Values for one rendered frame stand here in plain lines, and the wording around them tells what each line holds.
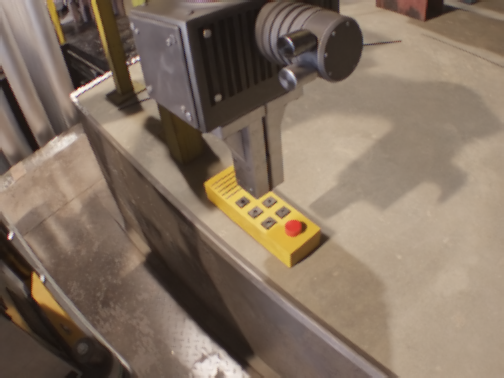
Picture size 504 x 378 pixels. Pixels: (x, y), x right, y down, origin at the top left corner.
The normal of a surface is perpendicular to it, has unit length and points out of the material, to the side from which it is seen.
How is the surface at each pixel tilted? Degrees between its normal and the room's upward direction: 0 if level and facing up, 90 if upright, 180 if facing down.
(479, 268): 0
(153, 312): 0
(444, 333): 0
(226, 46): 90
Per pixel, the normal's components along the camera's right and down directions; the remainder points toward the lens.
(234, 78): 0.65, 0.50
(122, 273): -0.10, -0.70
